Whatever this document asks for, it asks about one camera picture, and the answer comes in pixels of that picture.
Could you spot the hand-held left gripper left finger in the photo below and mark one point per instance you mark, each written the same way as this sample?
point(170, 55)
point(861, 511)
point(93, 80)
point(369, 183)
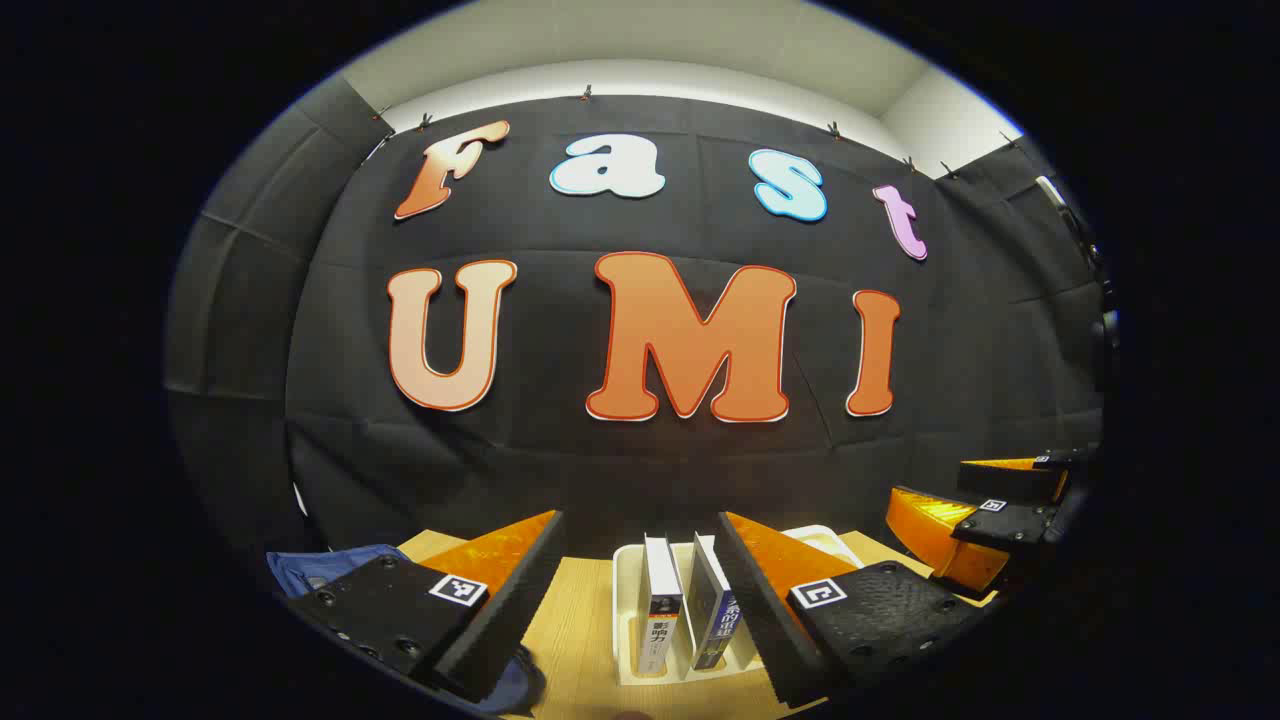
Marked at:
point(510, 610)

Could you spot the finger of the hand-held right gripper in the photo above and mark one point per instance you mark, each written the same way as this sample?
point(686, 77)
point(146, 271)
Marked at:
point(1010, 525)
point(1010, 480)

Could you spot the black backdrop cloth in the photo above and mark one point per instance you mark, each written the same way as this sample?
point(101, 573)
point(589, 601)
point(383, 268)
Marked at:
point(560, 460)

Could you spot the blue and white book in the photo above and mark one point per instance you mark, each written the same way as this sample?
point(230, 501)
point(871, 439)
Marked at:
point(712, 600)

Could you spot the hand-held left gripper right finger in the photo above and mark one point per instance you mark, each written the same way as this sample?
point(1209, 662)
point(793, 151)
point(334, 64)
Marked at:
point(755, 610)

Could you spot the white bookshelf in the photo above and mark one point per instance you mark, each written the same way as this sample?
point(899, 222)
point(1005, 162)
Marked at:
point(625, 600)

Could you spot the white spine book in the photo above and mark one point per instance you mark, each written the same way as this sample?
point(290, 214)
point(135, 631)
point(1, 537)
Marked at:
point(660, 590)

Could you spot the blue schoolbag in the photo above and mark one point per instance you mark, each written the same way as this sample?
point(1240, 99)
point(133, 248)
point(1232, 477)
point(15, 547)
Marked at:
point(310, 568)

